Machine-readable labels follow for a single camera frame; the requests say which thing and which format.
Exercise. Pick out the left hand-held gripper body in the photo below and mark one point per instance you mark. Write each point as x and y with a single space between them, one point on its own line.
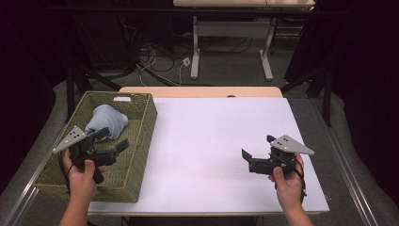
82 150

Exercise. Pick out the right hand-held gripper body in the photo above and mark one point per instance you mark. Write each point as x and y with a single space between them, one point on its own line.
282 157

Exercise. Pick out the green woven basket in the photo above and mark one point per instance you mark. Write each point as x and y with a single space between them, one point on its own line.
131 157

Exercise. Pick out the light blue cloth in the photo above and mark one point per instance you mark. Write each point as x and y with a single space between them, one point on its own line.
108 119

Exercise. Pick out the person's right hand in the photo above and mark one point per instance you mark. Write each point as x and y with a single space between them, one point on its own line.
289 185

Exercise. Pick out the person's left hand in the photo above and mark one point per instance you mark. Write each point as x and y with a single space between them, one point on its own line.
82 182

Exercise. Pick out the white board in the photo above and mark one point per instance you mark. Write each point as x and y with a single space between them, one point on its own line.
204 141

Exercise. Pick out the black metal stand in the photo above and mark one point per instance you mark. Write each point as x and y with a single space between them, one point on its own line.
78 81
320 91

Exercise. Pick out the wooden table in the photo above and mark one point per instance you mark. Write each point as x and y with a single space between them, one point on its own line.
200 92

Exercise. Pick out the dark curtain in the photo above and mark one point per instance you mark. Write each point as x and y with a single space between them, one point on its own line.
28 78
363 78

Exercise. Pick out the white power adapter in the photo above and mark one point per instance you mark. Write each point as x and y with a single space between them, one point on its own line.
186 61

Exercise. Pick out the white-legged desk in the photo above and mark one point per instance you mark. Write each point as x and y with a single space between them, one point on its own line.
232 28

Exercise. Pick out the aluminium rail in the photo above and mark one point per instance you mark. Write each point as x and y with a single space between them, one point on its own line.
22 194
348 175

